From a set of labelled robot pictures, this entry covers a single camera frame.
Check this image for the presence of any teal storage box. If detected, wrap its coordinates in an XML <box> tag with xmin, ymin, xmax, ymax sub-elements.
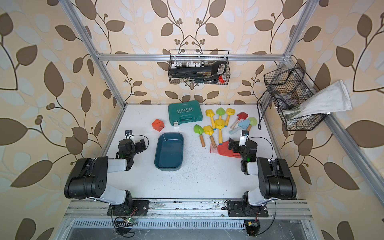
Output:
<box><xmin>154</xmin><ymin>132</ymin><xmax>184</xmax><ymax>171</ymax></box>

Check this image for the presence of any green tool case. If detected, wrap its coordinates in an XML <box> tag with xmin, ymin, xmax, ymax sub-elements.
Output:
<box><xmin>168</xmin><ymin>100</ymin><xmax>203</xmax><ymax>126</ymax></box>

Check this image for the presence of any yellow shovel wooden handle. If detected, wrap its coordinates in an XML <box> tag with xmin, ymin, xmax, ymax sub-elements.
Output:
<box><xmin>225</xmin><ymin>108</ymin><xmax>235</xmax><ymax>128</ymax></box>

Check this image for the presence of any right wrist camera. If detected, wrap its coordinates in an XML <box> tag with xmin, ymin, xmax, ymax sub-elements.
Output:
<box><xmin>239</xmin><ymin>130</ymin><xmax>249</xmax><ymax>146</ymax></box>

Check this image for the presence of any yellow shovel blue handle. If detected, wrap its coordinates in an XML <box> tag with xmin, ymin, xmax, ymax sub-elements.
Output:
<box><xmin>206</xmin><ymin>109</ymin><xmax>216</xmax><ymax>130</ymax></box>

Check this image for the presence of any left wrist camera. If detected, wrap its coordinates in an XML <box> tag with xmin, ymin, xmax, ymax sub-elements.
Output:
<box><xmin>125</xmin><ymin>130</ymin><xmax>133</xmax><ymax>139</ymax></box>

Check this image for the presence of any right wire basket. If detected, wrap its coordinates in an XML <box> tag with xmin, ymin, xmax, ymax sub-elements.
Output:
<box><xmin>264</xmin><ymin>63</ymin><xmax>329</xmax><ymax>131</ymax></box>

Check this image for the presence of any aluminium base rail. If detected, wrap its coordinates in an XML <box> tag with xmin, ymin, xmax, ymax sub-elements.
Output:
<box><xmin>62</xmin><ymin>199</ymin><xmax>313</xmax><ymax>230</ymax></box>

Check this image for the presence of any large yellow shovel yellow handle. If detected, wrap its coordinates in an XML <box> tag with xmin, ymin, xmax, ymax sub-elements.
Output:
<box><xmin>215</xmin><ymin>119</ymin><xmax>225</xmax><ymax>145</ymax></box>

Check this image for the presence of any green shovel orange handle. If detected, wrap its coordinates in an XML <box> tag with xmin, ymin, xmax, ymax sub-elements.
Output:
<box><xmin>216</xmin><ymin>108</ymin><xmax>226</xmax><ymax>120</ymax></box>

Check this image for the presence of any black handheld tool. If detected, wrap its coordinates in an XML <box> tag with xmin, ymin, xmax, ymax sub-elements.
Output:
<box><xmin>168</xmin><ymin>61</ymin><xmax>229</xmax><ymax>79</ymax></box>

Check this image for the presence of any red shovel wooden handle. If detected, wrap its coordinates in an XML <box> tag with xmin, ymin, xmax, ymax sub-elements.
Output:
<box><xmin>231</xmin><ymin>112</ymin><xmax>249</xmax><ymax>129</ymax></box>

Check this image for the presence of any wire basket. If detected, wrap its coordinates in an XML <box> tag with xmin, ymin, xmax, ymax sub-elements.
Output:
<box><xmin>264</xmin><ymin>63</ymin><xmax>329</xmax><ymax>131</ymax></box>
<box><xmin>168</xmin><ymin>49</ymin><xmax>231</xmax><ymax>86</ymax></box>

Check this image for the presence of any red cube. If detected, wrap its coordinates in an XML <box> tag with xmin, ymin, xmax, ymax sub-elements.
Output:
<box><xmin>152</xmin><ymin>119</ymin><xmax>165</xmax><ymax>132</ymax></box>

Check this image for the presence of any red work glove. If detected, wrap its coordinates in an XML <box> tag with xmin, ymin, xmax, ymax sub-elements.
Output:
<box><xmin>210</xmin><ymin>141</ymin><xmax>241</xmax><ymax>158</ymax></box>

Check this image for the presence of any white cloth bag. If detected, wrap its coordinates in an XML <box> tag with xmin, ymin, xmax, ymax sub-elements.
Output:
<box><xmin>283</xmin><ymin>80</ymin><xmax>353</xmax><ymax>120</ymax></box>

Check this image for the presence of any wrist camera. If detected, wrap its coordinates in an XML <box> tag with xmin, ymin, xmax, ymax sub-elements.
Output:
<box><xmin>239</xmin><ymin>130</ymin><xmax>249</xmax><ymax>146</ymax></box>
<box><xmin>125</xmin><ymin>130</ymin><xmax>133</xmax><ymax>139</ymax></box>

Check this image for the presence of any yellow square shovel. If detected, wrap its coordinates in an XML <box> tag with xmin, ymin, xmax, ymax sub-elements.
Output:
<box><xmin>203</xmin><ymin>126</ymin><xmax>217</xmax><ymax>149</ymax></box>

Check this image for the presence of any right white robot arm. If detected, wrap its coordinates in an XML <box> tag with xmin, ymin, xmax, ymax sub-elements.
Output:
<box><xmin>225</xmin><ymin>138</ymin><xmax>297</xmax><ymax>218</ymax></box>

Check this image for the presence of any green round shovel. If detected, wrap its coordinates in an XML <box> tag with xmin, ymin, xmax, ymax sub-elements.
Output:
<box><xmin>194</xmin><ymin>125</ymin><xmax>206</xmax><ymax>148</ymax></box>

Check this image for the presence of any light blue shovel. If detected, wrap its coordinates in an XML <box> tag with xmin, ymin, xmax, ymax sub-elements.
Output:
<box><xmin>229</xmin><ymin>119</ymin><xmax>251</xmax><ymax>135</ymax></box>

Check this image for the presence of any back wire basket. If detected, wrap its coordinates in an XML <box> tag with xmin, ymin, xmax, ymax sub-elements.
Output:
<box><xmin>168</xmin><ymin>49</ymin><xmax>231</xmax><ymax>86</ymax></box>

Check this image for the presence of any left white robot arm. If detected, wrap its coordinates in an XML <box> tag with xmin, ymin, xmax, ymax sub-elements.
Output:
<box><xmin>64</xmin><ymin>135</ymin><xmax>149</xmax><ymax>217</ymax></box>

